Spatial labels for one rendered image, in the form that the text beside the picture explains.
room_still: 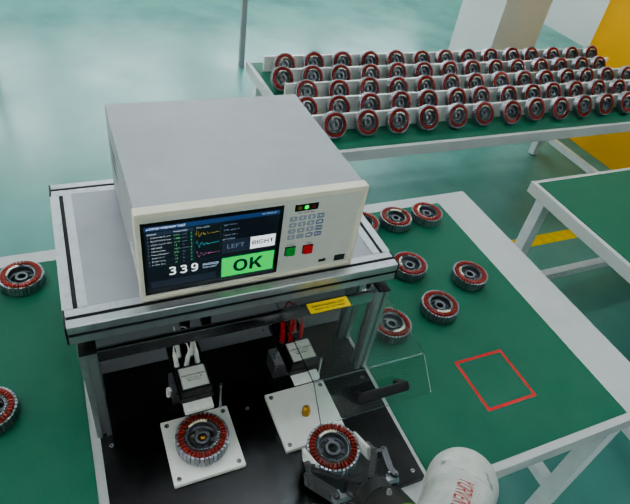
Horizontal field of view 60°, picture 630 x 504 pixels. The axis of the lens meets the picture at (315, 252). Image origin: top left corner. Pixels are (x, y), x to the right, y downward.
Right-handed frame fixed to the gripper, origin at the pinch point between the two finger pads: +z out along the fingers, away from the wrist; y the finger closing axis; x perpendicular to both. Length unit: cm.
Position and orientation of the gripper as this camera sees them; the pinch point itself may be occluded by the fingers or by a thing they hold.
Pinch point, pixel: (333, 449)
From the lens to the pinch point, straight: 122.1
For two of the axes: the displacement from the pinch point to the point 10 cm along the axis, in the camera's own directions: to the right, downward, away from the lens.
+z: -4.0, -1.8, 9.0
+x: -0.7, -9.7, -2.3
